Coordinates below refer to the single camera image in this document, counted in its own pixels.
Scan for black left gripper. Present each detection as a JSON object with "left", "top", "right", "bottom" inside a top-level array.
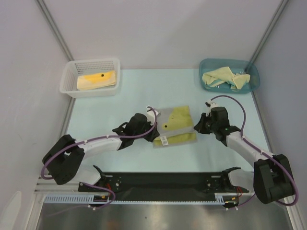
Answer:
[{"left": 133, "top": 119, "right": 159, "bottom": 143}]

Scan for yellow-green grey towel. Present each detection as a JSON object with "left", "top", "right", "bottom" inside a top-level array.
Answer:
[{"left": 153, "top": 105, "right": 197, "bottom": 148}]

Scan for yellow cream towel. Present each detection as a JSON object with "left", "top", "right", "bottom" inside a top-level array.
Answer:
[{"left": 76, "top": 70, "right": 117, "bottom": 91}]

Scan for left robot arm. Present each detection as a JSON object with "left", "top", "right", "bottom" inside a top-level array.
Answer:
[{"left": 41, "top": 107, "right": 159, "bottom": 192}]

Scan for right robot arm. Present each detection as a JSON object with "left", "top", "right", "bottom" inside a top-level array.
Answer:
[{"left": 194, "top": 103, "right": 299, "bottom": 206}]

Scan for teal translucent plastic bin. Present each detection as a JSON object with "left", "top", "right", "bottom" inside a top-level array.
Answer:
[{"left": 199, "top": 58, "right": 260, "bottom": 94}]

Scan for pale yellow towel in bin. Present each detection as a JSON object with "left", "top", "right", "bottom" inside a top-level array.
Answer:
[{"left": 201, "top": 67, "right": 250, "bottom": 90}]

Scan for white perforated plastic basket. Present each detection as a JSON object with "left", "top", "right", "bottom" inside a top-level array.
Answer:
[{"left": 59, "top": 58, "right": 120, "bottom": 98}]

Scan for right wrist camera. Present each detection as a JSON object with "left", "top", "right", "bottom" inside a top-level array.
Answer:
[{"left": 205, "top": 100, "right": 219, "bottom": 113}]

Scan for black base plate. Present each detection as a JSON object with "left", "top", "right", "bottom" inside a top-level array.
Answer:
[{"left": 78, "top": 172, "right": 237, "bottom": 202}]

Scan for aluminium front rail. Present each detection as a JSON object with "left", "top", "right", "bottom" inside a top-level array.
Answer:
[{"left": 33, "top": 174, "right": 82, "bottom": 195}]

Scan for left slotted cable duct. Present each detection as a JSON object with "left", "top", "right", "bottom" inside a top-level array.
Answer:
[{"left": 44, "top": 194, "right": 110, "bottom": 204}]

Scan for right aluminium frame post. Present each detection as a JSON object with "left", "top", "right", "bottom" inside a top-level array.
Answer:
[{"left": 249, "top": 0, "right": 290, "bottom": 63}]

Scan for aluminium frame post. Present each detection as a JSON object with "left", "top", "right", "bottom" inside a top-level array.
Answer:
[
  {"left": 35, "top": 0, "right": 74, "bottom": 61},
  {"left": 249, "top": 0, "right": 290, "bottom": 63}
]

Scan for left aluminium frame post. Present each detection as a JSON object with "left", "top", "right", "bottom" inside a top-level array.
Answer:
[{"left": 35, "top": 0, "right": 74, "bottom": 61}]

